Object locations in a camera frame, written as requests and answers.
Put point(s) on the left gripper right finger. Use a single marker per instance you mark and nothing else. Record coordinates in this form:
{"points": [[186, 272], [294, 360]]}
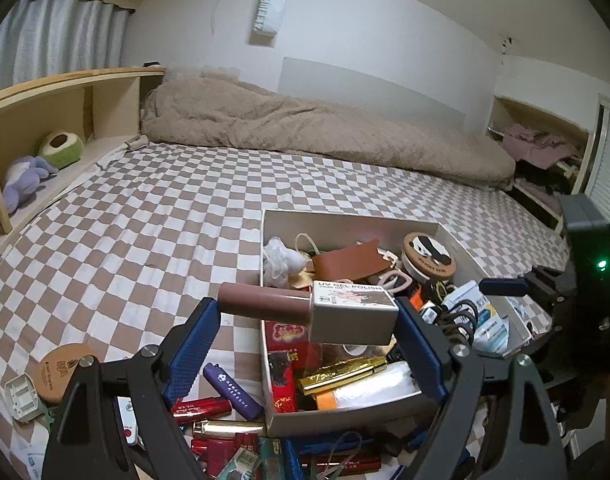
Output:
{"points": [[522, 438]]}

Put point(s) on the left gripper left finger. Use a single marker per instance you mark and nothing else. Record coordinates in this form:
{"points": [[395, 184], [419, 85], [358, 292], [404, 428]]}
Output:
{"points": [[115, 412]]}

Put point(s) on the brown nail polish box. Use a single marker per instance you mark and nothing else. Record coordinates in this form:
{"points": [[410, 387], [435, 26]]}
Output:
{"points": [[332, 312]]}

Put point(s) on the red slim lighter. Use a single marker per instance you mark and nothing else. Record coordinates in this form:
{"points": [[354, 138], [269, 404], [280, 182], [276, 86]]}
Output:
{"points": [[196, 410]]}

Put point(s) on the purple lighter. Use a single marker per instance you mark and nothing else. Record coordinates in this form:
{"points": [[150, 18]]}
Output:
{"points": [[227, 387]]}

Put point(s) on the medicine sachet in box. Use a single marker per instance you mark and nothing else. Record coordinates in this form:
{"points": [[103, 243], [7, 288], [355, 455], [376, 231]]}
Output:
{"points": [[492, 331]]}

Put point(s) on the checkered bed sheet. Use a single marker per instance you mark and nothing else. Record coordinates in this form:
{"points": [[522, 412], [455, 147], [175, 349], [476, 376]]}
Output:
{"points": [[129, 254]]}

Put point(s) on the white plug adapter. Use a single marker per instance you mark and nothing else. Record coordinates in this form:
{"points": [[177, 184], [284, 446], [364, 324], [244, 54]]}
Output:
{"points": [[21, 399]]}

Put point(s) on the closet shelf with clothes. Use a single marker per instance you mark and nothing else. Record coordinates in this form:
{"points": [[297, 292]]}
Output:
{"points": [[550, 152]]}

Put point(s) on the white shoe box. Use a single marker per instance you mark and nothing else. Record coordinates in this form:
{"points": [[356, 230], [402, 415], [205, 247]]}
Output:
{"points": [[334, 231]]}

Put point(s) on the round panda tin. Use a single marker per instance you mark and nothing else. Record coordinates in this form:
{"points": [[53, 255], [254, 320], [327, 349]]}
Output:
{"points": [[425, 259]]}

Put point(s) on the brown leather wallet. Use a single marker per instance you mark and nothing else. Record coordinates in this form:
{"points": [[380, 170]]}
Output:
{"points": [[355, 263]]}

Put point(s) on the purple plush toy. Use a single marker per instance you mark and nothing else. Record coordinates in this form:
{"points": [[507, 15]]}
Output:
{"points": [[23, 179]]}

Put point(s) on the green avocado plush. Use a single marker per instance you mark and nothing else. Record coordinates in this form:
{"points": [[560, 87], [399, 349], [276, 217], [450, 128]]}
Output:
{"points": [[61, 149]]}

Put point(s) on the beige quilted duvet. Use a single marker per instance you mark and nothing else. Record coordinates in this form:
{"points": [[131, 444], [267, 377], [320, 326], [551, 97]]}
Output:
{"points": [[215, 109]]}

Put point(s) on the wooden bedside shelf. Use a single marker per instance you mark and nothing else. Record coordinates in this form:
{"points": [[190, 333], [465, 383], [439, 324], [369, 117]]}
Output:
{"points": [[101, 106]]}

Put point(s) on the grey curtain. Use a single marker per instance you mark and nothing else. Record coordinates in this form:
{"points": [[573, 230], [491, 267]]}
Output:
{"points": [[40, 38]]}

